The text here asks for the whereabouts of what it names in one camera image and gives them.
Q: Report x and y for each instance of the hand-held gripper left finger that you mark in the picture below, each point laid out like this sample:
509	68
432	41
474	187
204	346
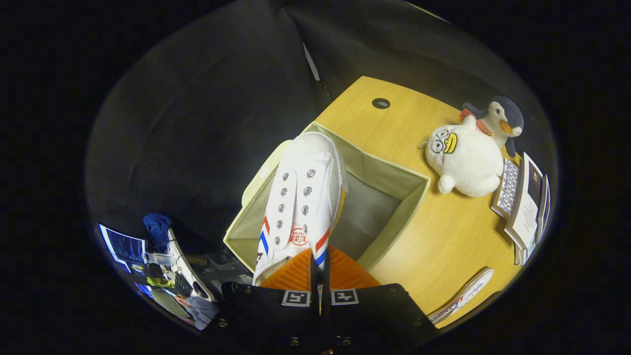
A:
276	310

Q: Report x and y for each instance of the white duck plush toy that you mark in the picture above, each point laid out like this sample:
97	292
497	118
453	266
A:
463	158

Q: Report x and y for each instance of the white and green book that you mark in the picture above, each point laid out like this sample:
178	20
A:
527	254

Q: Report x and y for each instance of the patterned notebook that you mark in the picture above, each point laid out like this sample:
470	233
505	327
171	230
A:
507	187

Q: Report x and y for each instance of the white book with portrait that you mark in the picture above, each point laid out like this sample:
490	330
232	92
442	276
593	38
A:
526	202

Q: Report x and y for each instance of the white canvas shoe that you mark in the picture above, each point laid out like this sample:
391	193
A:
463	296
305	162

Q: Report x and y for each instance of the grey fabric storage box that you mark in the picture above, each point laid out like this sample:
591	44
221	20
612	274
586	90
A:
389	172

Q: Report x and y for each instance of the penguin plush toy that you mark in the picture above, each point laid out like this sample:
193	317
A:
503	116

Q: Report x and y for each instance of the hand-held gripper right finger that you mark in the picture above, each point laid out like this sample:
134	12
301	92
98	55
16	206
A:
374	310

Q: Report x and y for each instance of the black desk grommet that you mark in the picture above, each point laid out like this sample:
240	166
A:
380	103

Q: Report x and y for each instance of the blue cover book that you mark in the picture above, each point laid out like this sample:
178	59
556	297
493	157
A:
545	197

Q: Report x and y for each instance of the white device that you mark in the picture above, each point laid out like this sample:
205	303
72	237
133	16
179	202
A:
177	261

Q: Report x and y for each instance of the blue cloth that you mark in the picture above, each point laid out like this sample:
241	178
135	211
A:
157	224

